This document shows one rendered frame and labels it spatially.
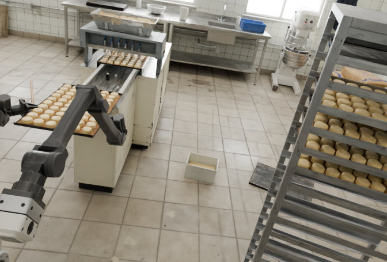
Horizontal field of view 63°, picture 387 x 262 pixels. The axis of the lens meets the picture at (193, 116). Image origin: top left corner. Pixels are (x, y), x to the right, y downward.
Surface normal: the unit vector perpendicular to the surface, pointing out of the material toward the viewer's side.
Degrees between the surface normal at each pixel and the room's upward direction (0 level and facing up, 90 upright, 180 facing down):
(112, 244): 0
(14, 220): 30
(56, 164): 83
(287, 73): 90
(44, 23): 90
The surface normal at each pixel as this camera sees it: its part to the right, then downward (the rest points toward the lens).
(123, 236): 0.16, -0.87
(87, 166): -0.04, 0.46
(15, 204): 0.11, -0.53
